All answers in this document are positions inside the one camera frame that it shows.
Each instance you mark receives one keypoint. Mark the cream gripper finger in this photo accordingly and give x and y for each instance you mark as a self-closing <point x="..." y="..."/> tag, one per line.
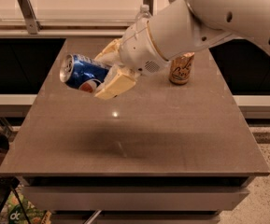
<point x="118" y="80"/>
<point x="110" y="54"/>

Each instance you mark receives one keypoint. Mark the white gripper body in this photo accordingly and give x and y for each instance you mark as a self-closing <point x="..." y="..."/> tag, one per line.
<point x="136" y="50"/>

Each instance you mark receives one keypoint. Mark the blue pepsi can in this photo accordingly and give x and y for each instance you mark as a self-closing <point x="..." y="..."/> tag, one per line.
<point x="82" y="73"/>

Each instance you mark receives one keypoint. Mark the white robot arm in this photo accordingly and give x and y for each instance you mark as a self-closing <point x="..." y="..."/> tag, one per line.
<point x="192" y="25"/>

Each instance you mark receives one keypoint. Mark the orange lacroix can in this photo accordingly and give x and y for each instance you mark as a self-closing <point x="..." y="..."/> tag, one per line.
<point x="180" y="69"/>

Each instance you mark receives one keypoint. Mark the clear plastic water bottle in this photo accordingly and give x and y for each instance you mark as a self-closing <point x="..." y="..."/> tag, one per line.
<point x="142" y="14"/>

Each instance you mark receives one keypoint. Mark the grey table drawer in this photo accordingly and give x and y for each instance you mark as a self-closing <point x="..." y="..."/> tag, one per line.
<point x="135" y="198"/>

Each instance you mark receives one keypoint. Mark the green snack bag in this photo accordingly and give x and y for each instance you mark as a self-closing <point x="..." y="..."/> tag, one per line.
<point x="21" y="211"/>

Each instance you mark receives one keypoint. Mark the middle metal railing bracket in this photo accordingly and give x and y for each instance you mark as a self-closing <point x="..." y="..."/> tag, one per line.
<point x="148" y="2"/>

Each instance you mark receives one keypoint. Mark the metal railing bracket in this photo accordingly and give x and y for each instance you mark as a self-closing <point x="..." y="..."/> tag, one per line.
<point x="32" y="25"/>
<point x="148" y="2"/>

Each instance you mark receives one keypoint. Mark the left metal railing bracket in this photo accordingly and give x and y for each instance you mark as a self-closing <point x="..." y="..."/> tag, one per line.
<point x="32" y="25"/>

